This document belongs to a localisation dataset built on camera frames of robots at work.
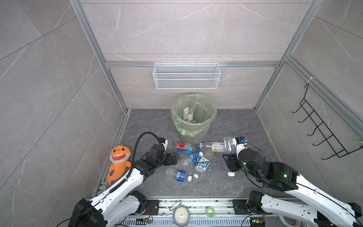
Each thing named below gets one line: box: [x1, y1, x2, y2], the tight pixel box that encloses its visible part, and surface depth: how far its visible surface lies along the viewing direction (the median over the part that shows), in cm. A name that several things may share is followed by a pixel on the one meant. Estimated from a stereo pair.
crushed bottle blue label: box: [178, 151, 204, 170], surface depth 87 cm
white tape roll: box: [277, 214, 302, 227], surface depth 69 cm
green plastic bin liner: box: [170, 94, 217, 138], surface depth 92 cm
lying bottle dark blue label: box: [164, 166, 193, 183], surface depth 81 cm
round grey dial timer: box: [172, 204, 191, 227], surface depth 69 cm
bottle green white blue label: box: [194, 156, 211, 173], surface depth 85 cm
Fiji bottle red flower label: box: [175, 142, 201, 155], surface depth 93 cm
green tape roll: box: [205, 206, 216, 219], surface depth 74 cm
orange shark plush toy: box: [107, 145, 131, 186], surface depth 85 cm
